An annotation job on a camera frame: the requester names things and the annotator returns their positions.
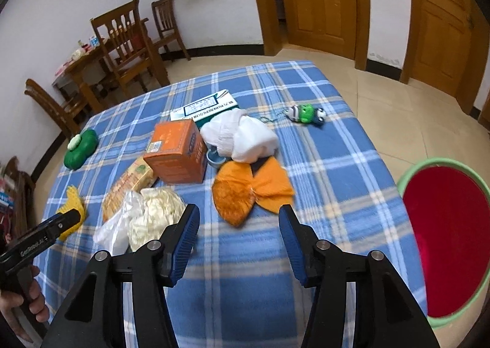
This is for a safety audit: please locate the orange snack packet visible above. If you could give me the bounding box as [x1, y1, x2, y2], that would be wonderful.
[102, 156, 157, 223]

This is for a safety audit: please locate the orange cardboard box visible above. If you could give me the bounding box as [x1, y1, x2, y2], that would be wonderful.
[143, 119, 208, 185]

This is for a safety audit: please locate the person's left hand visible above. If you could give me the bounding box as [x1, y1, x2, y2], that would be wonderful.
[1, 265, 50, 343]

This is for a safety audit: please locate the yellow foam net piece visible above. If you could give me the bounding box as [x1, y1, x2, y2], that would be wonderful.
[55, 185, 88, 242]

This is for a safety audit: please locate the green clover-shaped toy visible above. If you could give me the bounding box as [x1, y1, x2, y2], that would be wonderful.
[64, 129, 99, 170]

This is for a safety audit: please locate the crumpled clear plastic bag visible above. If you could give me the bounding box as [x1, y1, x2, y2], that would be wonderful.
[93, 186, 186, 256]

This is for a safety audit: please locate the side wooden chair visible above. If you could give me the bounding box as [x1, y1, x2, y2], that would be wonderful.
[24, 79, 88, 138]

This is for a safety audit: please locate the red bucket with green rim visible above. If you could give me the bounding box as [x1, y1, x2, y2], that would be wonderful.
[397, 157, 489, 329]

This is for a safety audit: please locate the wooden dining table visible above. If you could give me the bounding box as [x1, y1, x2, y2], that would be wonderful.
[52, 18, 166, 114]

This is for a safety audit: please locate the small blue dish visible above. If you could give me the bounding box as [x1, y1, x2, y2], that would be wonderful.
[206, 145, 230, 170]

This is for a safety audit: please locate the orange fabric bow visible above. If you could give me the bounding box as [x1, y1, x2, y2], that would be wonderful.
[212, 156, 295, 227]

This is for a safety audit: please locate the white and teal medicine box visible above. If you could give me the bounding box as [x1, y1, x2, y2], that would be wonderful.
[170, 89, 238, 128]

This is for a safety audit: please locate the blue plaid blanket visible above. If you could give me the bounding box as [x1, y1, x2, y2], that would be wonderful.
[36, 60, 427, 347]

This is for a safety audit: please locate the near wooden chair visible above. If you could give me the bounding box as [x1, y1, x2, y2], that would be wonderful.
[91, 0, 170, 97]

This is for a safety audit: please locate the white cloth bundle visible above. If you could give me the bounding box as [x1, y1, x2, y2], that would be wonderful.
[200, 108, 279, 164]

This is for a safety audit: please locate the far wooden chair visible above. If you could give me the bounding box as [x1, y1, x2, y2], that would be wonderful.
[151, 0, 191, 61]

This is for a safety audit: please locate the right wooden door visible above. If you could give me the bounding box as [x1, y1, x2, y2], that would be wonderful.
[399, 0, 489, 114]

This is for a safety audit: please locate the wooden door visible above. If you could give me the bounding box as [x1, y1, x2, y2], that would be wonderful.
[399, 0, 489, 114]
[244, 0, 371, 71]

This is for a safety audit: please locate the left wooden door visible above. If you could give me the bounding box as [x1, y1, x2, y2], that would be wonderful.
[244, 0, 371, 71]

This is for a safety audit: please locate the green frog toy keychain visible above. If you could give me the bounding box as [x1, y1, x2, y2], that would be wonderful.
[285, 104, 326, 127]

